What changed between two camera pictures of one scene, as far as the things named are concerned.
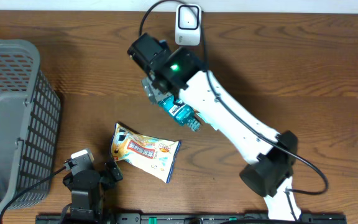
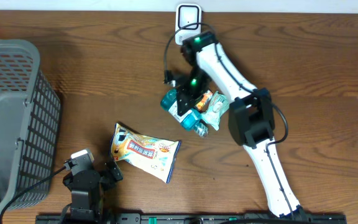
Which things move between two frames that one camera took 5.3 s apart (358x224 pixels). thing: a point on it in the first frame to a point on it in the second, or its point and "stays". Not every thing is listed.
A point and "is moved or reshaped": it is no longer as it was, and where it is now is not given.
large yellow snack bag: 154,157 stays
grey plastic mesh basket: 20,125 stays
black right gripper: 152,89 to 188,99
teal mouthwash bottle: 181,112 is moved or reshaped
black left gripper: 110,178 stays
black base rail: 189,218 stays
